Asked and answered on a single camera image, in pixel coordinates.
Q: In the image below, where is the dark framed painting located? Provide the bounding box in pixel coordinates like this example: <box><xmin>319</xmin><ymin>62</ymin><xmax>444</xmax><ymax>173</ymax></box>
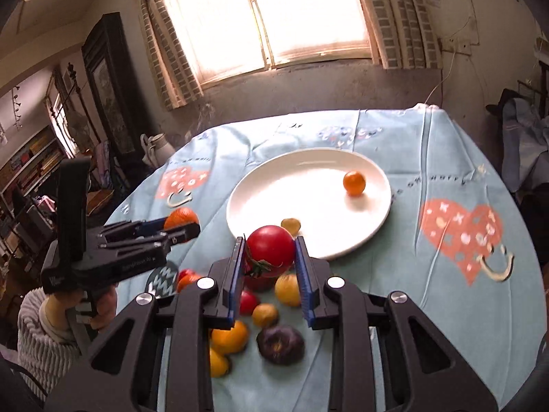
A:
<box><xmin>81</xmin><ymin>12</ymin><xmax>151</xmax><ymax>161</ymax></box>

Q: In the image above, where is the dark red plum tomato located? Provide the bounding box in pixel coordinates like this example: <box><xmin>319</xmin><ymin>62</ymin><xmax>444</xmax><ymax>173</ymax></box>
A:
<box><xmin>244</xmin><ymin>276</ymin><xmax>277</xmax><ymax>292</ymax></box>

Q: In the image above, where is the red cherry tomato with stem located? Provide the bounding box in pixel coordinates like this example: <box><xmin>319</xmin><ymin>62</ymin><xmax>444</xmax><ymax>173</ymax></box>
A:
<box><xmin>245</xmin><ymin>225</ymin><xmax>295</xmax><ymax>278</ymax></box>

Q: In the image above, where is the smooth orange tomato with stem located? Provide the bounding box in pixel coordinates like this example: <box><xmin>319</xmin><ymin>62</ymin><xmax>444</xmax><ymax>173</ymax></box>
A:
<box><xmin>177</xmin><ymin>273</ymin><xmax>202</xmax><ymax>293</ymax></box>

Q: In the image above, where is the light blue patterned tablecloth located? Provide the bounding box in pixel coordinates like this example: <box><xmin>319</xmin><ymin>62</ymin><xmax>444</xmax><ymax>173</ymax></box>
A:
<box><xmin>111</xmin><ymin>106</ymin><xmax>546</xmax><ymax>407</ymax></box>

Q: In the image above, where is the white ceramic jug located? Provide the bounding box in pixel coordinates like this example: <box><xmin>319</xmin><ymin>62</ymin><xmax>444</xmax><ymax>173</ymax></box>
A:
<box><xmin>140</xmin><ymin>133</ymin><xmax>175</xmax><ymax>168</ymax></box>

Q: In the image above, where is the grey ribbed sleeve forearm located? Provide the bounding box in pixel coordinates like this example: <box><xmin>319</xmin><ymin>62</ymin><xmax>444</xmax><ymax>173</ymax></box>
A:
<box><xmin>18</xmin><ymin>288</ymin><xmax>82</xmax><ymax>401</ymax></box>

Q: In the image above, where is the person left hand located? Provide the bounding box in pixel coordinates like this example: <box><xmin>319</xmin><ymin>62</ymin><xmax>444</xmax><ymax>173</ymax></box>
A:
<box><xmin>42</xmin><ymin>284</ymin><xmax>119</xmax><ymax>333</ymax></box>

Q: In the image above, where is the white oval plate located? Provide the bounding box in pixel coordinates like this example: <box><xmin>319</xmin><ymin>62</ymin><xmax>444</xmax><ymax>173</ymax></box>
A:
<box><xmin>226</xmin><ymin>148</ymin><xmax>392</xmax><ymax>260</ymax></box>

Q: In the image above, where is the small orange tomato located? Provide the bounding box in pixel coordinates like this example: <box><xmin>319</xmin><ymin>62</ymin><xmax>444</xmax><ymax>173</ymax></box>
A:
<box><xmin>210</xmin><ymin>320</ymin><xmax>249</xmax><ymax>355</ymax></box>

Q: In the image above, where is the right checkered curtain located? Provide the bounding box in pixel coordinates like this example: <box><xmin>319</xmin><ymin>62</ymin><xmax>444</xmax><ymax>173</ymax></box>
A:
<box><xmin>360</xmin><ymin>0</ymin><xmax>442</xmax><ymax>70</ymax></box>

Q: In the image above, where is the left checkered curtain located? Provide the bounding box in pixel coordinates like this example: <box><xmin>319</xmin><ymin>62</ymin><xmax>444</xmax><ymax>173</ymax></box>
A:
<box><xmin>136</xmin><ymin>0</ymin><xmax>203</xmax><ymax>111</ymax></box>

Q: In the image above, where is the small tan longan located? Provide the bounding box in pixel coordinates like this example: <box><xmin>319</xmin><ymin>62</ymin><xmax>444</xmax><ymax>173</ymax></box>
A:
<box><xmin>280</xmin><ymin>218</ymin><xmax>302</xmax><ymax>237</ymax></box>

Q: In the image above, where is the window with bright light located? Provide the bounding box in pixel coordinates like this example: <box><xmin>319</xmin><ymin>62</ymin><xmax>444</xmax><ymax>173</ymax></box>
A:
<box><xmin>164</xmin><ymin>0</ymin><xmax>373</xmax><ymax>85</ymax></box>

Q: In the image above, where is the wall power socket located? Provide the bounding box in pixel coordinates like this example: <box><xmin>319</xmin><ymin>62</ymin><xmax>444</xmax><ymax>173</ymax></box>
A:
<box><xmin>439</xmin><ymin>38</ymin><xmax>472</xmax><ymax>57</ymax></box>

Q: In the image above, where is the dark water chestnut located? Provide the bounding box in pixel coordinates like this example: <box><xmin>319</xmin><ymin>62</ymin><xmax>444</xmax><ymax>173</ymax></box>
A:
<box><xmin>256</xmin><ymin>325</ymin><xmax>305</xmax><ymax>366</ymax></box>

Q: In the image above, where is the wooden bookshelf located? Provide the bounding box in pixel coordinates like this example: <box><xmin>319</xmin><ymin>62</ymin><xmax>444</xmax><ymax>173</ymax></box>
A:
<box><xmin>0</xmin><ymin>125</ymin><xmax>70</xmax><ymax>216</ymax></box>

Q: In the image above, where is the pile of blue-grey clothes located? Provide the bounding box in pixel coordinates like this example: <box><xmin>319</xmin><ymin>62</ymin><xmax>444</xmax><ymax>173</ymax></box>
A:
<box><xmin>486</xmin><ymin>88</ymin><xmax>548</xmax><ymax>193</ymax></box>

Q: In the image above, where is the yellow loquat fruit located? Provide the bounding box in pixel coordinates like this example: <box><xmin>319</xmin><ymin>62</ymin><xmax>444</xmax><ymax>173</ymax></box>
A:
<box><xmin>274</xmin><ymin>273</ymin><xmax>301</xmax><ymax>307</ymax></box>

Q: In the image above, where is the small round orange kumquat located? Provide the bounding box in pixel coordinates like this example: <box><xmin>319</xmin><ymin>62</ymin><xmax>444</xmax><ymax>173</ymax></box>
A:
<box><xmin>342</xmin><ymin>170</ymin><xmax>366</xmax><ymax>197</ymax></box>

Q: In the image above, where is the checkered curtain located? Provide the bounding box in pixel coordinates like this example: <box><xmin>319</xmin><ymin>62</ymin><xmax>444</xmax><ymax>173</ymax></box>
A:
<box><xmin>136</xmin><ymin>0</ymin><xmax>203</xmax><ymax>111</ymax></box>
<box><xmin>360</xmin><ymin>0</ymin><xmax>442</xmax><ymax>70</ymax></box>

